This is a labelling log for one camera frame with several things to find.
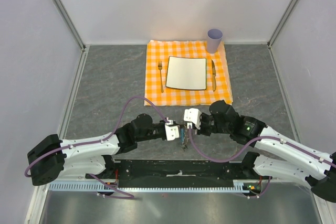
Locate metal key organizer blue handle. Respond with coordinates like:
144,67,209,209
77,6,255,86
179,113,188,151

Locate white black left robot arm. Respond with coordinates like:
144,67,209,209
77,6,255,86
25,114,168,186

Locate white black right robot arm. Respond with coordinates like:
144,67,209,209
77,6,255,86
185,100,335,202

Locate orange white checkered cloth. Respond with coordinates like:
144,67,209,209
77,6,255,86
144,40,233,106

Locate gold knife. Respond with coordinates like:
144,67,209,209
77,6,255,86
212,60,217,92

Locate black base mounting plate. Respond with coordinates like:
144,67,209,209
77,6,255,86
96,159,260,189

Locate white square plate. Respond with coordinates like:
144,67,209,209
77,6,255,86
166,56,207,90

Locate lilac plastic cup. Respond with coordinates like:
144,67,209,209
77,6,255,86
206,28,223,54

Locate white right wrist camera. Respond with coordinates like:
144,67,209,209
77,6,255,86
183,108,202,130

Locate light blue cable duct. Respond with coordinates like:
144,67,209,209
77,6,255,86
48,181,261,194

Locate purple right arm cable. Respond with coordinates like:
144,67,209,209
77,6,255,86
187,125,336,198

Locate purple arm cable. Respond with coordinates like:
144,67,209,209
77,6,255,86
187,125,336,198
24,95,171,199

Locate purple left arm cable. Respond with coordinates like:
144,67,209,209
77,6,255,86
24,95,171,199

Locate right aluminium frame post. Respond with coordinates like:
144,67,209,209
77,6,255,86
267,0,300,49

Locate aluminium frame post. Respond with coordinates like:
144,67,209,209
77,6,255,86
52,0,86,51
267,0,300,49

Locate left aluminium frame post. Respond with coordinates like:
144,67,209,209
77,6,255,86
52,0,86,51

